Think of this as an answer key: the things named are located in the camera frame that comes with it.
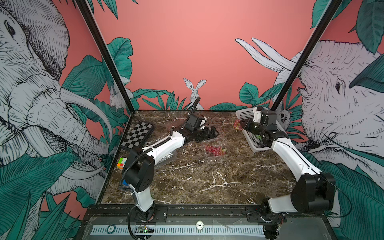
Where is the white plastic perforated basket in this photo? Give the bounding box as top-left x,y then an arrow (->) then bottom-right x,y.
236,107 -> 289,152

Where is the red grape bunch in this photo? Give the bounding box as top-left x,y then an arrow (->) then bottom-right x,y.
233,119 -> 243,132
205,145 -> 227,157

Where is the clear plastic clamshell container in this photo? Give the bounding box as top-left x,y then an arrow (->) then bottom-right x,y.
201,134 -> 228,158

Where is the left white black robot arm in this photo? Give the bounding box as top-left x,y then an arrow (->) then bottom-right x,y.
119,126 -> 220,216

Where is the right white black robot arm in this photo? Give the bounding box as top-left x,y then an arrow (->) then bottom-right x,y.
240,118 -> 336,220

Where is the black white checkerboard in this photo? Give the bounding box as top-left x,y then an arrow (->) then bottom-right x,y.
121,121 -> 155,151

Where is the colourful rubik cube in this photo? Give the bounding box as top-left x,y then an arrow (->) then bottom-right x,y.
117,158 -> 127,170

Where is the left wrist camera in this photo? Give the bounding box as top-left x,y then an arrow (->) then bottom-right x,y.
185,113 -> 207,132

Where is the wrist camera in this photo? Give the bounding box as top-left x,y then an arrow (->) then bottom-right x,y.
253,107 -> 277,125
185,113 -> 207,132

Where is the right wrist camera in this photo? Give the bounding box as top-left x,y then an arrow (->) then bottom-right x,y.
253,107 -> 277,125

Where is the white slotted cable duct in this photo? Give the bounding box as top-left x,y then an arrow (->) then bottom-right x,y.
91,225 -> 264,237

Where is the right black frame post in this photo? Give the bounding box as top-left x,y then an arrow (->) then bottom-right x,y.
270,0 -> 342,111

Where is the black frame post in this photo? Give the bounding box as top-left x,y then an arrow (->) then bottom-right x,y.
75,0 -> 135,115
270,0 -> 342,111

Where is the black front mounting rail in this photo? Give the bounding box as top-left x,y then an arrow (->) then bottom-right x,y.
83,204 -> 320,224

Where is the left black frame post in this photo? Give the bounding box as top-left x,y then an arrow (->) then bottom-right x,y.
75,0 -> 135,115

